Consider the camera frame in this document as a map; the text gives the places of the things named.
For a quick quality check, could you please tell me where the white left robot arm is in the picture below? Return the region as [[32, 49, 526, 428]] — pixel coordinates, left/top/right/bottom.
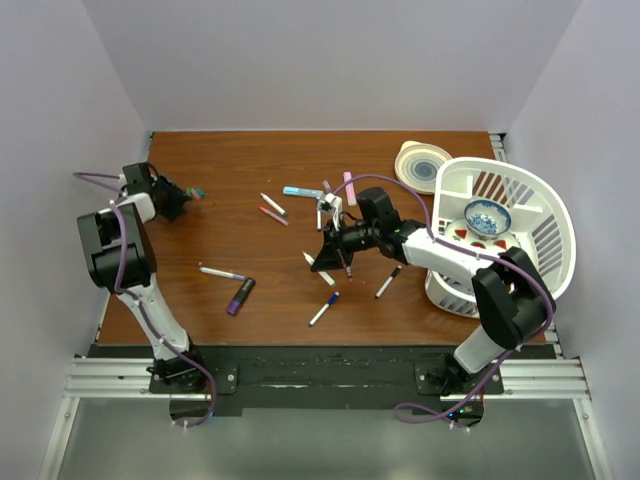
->
[[77, 162, 207, 393]]

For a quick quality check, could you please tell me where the black cap whiteboard marker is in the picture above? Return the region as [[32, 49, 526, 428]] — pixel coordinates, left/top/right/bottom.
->
[[374, 265, 403, 300]]

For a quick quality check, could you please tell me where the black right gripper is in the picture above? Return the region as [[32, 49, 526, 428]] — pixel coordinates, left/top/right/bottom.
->
[[312, 217, 380, 271]]

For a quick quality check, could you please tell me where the light blue highlighter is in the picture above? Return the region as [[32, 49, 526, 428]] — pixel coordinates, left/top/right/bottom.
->
[[282, 186, 323, 199]]

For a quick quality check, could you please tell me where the blue cap marker near front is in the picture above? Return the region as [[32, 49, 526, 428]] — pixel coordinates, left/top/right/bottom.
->
[[309, 292, 340, 327]]

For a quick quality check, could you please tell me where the pink marker pen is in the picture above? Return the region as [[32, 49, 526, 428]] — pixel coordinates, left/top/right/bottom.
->
[[258, 206, 289, 227]]

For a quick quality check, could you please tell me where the pink highlighter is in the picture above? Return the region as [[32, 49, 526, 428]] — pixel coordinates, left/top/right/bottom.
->
[[343, 171, 357, 207]]

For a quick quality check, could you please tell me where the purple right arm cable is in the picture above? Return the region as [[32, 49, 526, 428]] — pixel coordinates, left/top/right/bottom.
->
[[332, 173, 557, 427]]

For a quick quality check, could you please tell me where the cream plate with grey spiral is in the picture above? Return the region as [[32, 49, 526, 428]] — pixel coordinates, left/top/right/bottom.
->
[[394, 141, 453, 195]]

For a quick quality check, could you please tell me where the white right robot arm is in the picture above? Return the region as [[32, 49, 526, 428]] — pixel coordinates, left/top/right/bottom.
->
[[311, 187, 555, 393]]

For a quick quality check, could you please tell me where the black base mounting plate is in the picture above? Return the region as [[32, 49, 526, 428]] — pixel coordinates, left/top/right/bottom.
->
[[88, 343, 557, 421]]

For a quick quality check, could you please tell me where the teal tip white marker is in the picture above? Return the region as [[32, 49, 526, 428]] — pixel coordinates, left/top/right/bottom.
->
[[260, 192, 288, 217]]

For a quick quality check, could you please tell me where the blue floral ceramic bowl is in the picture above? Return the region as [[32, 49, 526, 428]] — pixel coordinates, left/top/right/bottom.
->
[[463, 199, 512, 238]]

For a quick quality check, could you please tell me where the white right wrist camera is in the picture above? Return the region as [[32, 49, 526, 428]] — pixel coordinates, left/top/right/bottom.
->
[[316, 193, 343, 229]]

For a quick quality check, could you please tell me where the aluminium frame rail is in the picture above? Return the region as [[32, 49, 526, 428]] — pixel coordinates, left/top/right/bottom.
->
[[63, 358, 590, 400]]

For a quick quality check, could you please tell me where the purple black highlighter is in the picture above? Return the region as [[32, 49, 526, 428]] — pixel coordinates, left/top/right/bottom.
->
[[226, 277, 256, 316]]

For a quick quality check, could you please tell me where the white watermelon pattern plate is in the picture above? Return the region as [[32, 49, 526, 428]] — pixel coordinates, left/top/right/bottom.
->
[[438, 219, 521, 256]]

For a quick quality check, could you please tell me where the white plastic dish rack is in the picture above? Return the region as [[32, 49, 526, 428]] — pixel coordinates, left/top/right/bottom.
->
[[432, 157, 576, 300]]

